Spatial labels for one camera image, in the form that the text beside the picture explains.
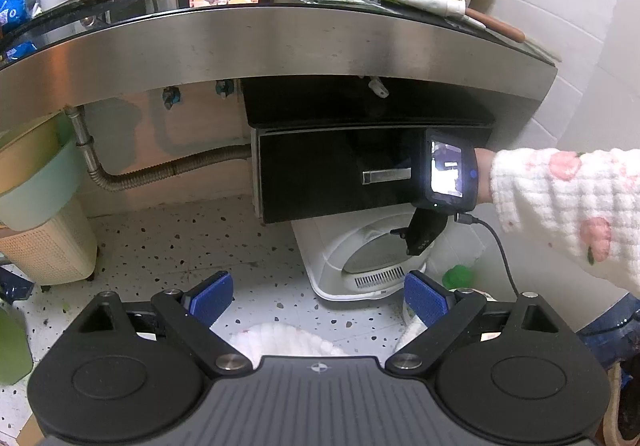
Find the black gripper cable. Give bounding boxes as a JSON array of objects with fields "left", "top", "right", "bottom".
[{"left": 453, "top": 211, "right": 522, "bottom": 300}]

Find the white strawberry patterned sleeve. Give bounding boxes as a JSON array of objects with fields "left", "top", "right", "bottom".
[
  {"left": 228, "top": 322, "right": 345, "bottom": 369},
  {"left": 490, "top": 148, "right": 639, "bottom": 296}
]

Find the brush with brown wooden handle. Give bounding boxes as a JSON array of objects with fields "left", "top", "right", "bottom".
[{"left": 458, "top": 0, "right": 526, "bottom": 42}]

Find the white strawberry patterned right sleeve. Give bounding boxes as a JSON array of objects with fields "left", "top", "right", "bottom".
[{"left": 490, "top": 148, "right": 639, "bottom": 296}]

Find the mint green plastic basin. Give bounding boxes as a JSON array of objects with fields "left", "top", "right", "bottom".
[{"left": 1, "top": 122, "right": 86, "bottom": 231}]

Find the beige perforated laundry basket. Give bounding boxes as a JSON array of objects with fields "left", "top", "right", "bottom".
[{"left": 1, "top": 197, "right": 99, "bottom": 285}]

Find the black drawer with metal handle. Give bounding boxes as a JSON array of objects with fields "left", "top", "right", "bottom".
[{"left": 242, "top": 75, "right": 495, "bottom": 224}]

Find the white hook under counter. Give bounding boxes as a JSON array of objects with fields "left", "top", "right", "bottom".
[{"left": 369, "top": 77, "right": 390, "bottom": 98}]

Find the white strawberry patterned left sleeve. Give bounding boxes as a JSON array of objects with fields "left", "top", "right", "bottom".
[{"left": 228, "top": 322, "right": 345, "bottom": 369}]

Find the stainless edged black countertop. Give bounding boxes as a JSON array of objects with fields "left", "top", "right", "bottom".
[{"left": 1, "top": 0, "right": 556, "bottom": 128}]

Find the white cat litter box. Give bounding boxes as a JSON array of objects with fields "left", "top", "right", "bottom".
[{"left": 290, "top": 204, "right": 486, "bottom": 303}]

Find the corrugated metal drain hose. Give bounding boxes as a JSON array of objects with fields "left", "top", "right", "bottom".
[{"left": 64, "top": 104, "right": 253, "bottom": 193}]

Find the white bottle green cap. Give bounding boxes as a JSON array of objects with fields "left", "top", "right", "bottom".
[{"left": 442, "top": 265, "right": 475, "bottom": 290}]

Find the person right hand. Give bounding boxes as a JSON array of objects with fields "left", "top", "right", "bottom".
[{"left": 474, "top": 148, "right": 496, "bottom": 204}]

